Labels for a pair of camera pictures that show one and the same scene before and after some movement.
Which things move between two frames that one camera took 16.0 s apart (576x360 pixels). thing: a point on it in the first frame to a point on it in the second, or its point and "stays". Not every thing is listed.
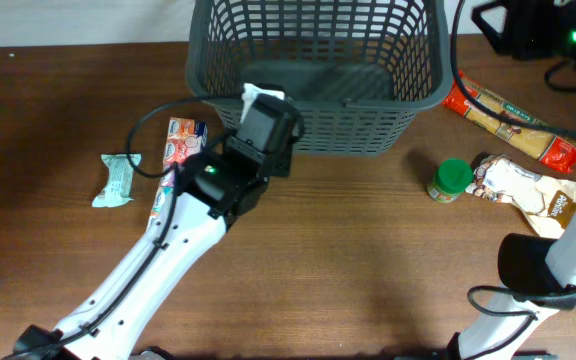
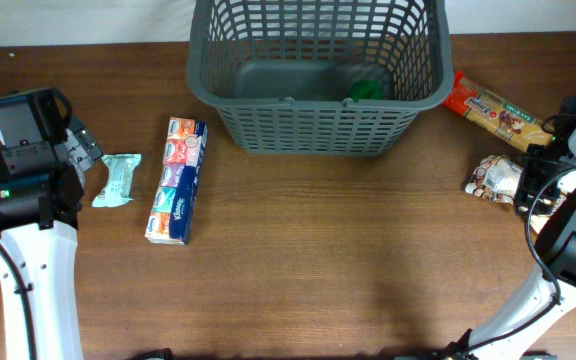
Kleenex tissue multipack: x=185 y=138 stays
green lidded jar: x=450 y=180 to x=366 y=90
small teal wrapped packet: x=118 y=189 stays
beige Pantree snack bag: x=549 y=203 stays
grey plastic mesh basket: x=361 y=72 stays
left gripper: x=284 y=163 to x=82 y=146
